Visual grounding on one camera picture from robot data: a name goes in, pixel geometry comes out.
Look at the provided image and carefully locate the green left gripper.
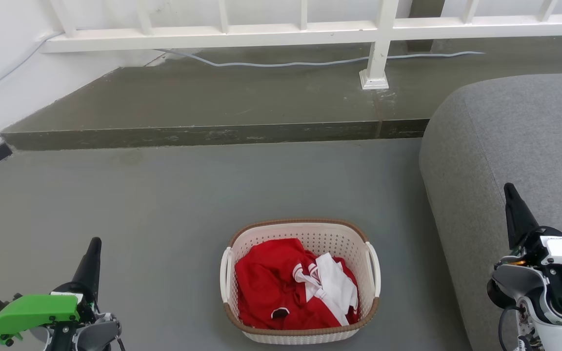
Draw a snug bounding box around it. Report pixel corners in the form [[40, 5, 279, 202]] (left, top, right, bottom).
[[0, 237, 102, 341]]

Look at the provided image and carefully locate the cream perforated plastic laundry basket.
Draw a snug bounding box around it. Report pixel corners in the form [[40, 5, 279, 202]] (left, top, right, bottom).
[[220, 218, 382, 346]]

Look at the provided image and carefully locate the grey fabric sofa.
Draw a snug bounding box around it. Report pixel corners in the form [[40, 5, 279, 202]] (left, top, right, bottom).
[[419, 73, 562, 351]]

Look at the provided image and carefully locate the red jersey garment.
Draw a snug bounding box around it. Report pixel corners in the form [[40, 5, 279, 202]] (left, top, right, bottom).
[[234, 237, 360, 331]]

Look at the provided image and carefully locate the white garment with red trim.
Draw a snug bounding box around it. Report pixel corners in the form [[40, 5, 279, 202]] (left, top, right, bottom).
[[292, 252, 360, 327]]

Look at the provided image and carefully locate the white metal railing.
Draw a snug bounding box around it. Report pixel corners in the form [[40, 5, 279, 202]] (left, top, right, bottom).
[[41, 0, 562, 91]]

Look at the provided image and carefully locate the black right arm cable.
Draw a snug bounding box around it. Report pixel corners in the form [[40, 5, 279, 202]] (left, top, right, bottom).
[[498, 304, 531, 351]]

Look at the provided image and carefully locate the thin white wall cable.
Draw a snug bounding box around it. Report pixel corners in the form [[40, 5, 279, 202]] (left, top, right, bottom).
[[0, 31, 63, 98]]

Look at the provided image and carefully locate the grey floor cable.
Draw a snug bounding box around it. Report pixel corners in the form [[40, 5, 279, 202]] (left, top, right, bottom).
[[154, 48, 485, 68]]

